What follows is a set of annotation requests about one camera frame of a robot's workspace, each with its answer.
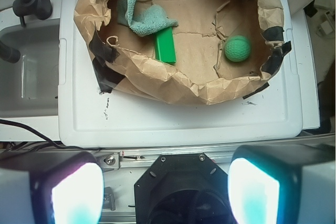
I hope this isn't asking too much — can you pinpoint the green rectangular block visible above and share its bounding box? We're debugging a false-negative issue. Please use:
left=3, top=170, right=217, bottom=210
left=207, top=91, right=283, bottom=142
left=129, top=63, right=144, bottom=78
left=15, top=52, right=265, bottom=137
left=154, top=27, right=176, bottom=65

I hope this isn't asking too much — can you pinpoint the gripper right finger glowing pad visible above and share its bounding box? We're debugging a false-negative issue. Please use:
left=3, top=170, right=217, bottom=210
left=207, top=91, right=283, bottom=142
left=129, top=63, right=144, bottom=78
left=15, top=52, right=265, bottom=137
left=228, top=144, right=335, bottom=223

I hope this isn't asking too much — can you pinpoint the black faucet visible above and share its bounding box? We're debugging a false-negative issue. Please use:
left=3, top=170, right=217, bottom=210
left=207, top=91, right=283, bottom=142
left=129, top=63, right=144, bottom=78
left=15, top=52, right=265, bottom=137
left=0, top=0, right=54, bottom=63

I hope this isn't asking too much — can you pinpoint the aluminium extrusion rail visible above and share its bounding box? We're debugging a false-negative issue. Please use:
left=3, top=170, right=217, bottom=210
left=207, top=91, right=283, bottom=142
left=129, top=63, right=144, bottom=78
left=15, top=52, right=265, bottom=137
left=91, top=145, right=336, bottom=170

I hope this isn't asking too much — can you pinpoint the metal corner bracket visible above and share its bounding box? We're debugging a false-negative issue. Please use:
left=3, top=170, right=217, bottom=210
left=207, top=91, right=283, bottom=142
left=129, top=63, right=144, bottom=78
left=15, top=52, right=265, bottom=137
left=96, top=153, right=120, bottom=170

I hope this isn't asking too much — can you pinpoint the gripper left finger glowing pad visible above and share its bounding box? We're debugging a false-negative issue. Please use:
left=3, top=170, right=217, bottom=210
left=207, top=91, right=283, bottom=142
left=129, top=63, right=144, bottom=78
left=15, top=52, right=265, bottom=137
left=1, top=151, right=104, bottom=223

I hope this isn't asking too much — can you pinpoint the green dimpled ball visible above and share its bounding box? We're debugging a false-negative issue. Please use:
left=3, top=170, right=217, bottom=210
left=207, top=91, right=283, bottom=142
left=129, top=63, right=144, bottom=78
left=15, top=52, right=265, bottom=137
left=224, top=35, right=251, bottom=62

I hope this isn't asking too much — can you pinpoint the brown paper bag tray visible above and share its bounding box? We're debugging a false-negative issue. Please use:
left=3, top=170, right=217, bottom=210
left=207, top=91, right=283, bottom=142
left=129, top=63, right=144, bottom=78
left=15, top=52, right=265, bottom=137
left=74, top=0, right=291, bottom=105

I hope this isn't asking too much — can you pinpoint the teal terry cloth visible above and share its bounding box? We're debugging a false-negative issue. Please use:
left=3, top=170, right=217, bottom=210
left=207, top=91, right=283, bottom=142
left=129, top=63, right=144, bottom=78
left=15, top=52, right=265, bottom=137
left=117, top=0, right=179, bottom=37

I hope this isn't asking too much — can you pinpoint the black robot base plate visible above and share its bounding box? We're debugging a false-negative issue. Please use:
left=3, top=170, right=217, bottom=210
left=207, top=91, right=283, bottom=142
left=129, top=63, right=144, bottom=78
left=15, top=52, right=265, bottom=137
left=134, top=153, right=234, bottom=223

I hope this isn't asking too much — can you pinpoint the black cable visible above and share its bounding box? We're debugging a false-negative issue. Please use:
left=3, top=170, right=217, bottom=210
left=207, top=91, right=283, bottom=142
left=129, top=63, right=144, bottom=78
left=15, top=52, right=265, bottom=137
left=0, top=119, right=102, bottom=153

